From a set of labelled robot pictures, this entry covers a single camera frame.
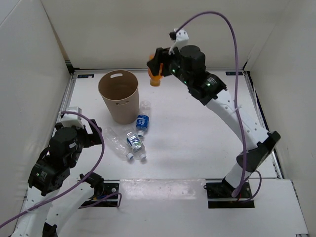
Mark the blue label plastic bottle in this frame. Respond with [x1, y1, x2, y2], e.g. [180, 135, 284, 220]
[136, 101, 151, 138]

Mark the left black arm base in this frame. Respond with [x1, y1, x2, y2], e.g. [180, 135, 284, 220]
[80, 180, 120, 208]

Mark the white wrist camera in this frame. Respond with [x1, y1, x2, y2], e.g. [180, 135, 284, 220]
[168, 29, 189, 55]
[59, 107, 84, 128]

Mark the clear unlabelled plastic bottle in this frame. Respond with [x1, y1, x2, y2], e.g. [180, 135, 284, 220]
[104, 127, 134, 160]

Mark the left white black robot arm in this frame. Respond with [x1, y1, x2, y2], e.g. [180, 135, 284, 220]
[12, 118, 104, 237]

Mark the aluminium frame rail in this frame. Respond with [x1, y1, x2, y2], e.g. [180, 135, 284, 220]
[243, 70, 284, 179]
[55, 73, 76, 129]

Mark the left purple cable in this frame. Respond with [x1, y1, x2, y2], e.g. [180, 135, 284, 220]
[0, 111, 122, 227]

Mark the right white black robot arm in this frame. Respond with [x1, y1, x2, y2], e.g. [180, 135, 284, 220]
[147, 45, 280, 198]

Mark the right aluminium frame rail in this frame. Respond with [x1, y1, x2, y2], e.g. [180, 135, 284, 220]
[243, 70, 284, 179]

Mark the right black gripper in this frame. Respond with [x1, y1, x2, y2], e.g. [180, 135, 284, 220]
[147, 45, 192, 87]

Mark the left aluminium frame rail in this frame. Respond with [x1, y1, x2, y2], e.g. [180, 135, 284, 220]
[55, 73, 76, 129]

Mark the left blue corner sticker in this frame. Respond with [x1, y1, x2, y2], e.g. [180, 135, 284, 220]
[77, 74, 94, 79]

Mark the orange plastic bottle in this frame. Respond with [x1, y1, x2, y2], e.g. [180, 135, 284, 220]
[148, 64, 163, 86]

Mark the green blue label bottle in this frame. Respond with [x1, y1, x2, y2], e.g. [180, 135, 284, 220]
[123, 127, 147, 160]

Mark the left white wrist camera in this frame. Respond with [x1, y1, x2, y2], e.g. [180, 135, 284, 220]
[59, 107, 84, 128]

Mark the right blue corner sticker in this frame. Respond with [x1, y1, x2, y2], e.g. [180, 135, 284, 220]
[225, 71, 243, 76]

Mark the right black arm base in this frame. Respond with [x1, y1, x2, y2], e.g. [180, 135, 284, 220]
[203, 182, 255, 209]

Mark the tan cylindrical waste bin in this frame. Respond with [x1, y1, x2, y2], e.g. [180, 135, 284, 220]
[98, 70, 140, 125]

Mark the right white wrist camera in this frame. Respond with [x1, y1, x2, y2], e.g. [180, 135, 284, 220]
[168, 29, 189, 55]

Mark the blue corner sticker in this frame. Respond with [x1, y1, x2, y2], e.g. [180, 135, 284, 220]
[225, 71, 243, 76]
[77, 74, 94, 79]

